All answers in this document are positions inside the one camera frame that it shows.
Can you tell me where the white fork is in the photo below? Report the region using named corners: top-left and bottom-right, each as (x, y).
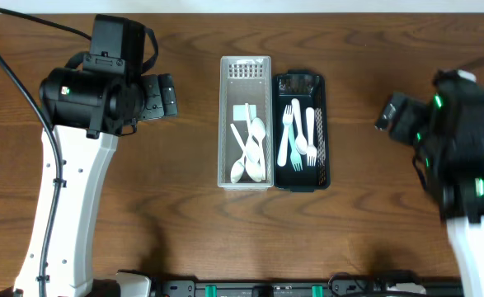
top-left (277, 105), bottom-right (294, 167)
top-left (305, 107), bottom-right (317, 167)

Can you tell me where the white spoon bowl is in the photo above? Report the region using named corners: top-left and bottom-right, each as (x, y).
top-left (230, 153), bottom-right (246, 183)
top-left (245, 103), bottom-right (260, 163)

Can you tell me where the white spoon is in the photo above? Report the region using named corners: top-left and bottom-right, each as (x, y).
top-left (291, 98), bottom-right (308, 155)
top-left (230, 124), bottom-right (262, 182)

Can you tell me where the pale green fork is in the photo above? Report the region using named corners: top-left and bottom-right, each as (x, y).
top-left (288, 125), bottom-right (303, 172)

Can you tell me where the white spoon crossing diagonal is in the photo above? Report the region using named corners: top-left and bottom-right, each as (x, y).
top-left (251, 117), bottom-right (266, 180)

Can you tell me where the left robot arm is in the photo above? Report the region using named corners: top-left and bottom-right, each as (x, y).
top-left (0, 68), bottom-right (177, 296)

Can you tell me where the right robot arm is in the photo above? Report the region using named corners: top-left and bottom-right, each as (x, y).
top-left (375, 69), bottom-right (484, 296)

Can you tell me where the white label in basket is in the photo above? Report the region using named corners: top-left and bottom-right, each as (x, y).
top-left (233, 105), bottom-right (257, 121)

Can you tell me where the clear plastic basket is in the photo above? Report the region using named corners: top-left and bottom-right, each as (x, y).
top-left (218, 56), bottom-right (274, 191)

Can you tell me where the black plastic basket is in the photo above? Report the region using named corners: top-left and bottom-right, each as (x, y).
top-left (272, 69), bottom-right (331, 192)

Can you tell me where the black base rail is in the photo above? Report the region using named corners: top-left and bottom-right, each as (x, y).
top-left (115, 270), bottom-right (465, 297)

